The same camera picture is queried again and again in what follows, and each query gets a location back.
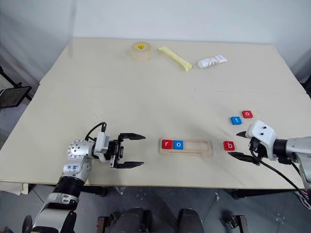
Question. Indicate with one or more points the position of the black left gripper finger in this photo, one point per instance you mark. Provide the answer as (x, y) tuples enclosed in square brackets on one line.
[(131, 165), (132, 136)]

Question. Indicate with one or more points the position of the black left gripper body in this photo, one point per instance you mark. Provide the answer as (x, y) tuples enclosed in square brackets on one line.
[(116, 151)]

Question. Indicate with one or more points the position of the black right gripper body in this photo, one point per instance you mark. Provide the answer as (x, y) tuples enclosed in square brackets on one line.
[(255, 146)]

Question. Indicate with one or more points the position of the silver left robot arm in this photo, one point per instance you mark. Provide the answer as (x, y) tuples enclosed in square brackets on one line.
[(77, 149)]

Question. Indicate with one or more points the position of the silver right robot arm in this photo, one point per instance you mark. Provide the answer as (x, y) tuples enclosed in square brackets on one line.
[(298, 148)]

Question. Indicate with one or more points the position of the blue letter t block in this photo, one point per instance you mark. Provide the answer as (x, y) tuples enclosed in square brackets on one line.
[(236, 121)]

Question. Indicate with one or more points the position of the red letter b block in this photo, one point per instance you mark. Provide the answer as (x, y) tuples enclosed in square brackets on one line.
[(229, 146)]

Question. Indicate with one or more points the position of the red letter o block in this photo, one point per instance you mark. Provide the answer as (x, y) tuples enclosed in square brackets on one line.
[(247, 114)]

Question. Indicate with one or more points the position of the red letter r block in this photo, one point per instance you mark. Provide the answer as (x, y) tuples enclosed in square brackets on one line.
[(167, 144)]

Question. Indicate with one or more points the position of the blue letter o block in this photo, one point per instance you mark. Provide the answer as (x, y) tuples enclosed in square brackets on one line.
[(178, 144)]

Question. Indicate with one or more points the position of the wooden letter tray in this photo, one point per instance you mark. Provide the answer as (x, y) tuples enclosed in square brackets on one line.
[(187, 153)]

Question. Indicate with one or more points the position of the dark rounded shape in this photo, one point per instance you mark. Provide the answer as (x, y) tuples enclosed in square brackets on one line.
[(190, 221), (136, 221)]

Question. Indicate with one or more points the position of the white squeeze tube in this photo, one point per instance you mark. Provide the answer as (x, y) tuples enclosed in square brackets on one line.
[(211, 62)]

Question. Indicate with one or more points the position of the clear tape roll yellow core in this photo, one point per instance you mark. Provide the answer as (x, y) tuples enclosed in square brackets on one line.
[(141, 51)]

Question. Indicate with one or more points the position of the black folding stand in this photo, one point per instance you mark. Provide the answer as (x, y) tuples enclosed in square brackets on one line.
[(14, 95)]

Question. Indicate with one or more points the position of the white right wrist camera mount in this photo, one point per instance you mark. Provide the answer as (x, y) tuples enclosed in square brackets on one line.
[(263, 132)]

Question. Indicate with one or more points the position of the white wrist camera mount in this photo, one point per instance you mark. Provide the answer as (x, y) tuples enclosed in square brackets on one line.
[(100, 145), (263, 132)]

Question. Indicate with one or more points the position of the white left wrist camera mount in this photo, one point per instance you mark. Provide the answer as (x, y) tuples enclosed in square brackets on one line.
[(100, 145)]

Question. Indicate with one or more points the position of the black table frame bar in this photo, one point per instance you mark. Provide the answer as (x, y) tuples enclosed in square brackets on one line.
[(97, 190), (264, 193)]

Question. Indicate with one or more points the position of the brown wooden post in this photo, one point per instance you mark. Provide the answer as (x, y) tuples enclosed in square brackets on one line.
[(101, 224), (240, 224)]

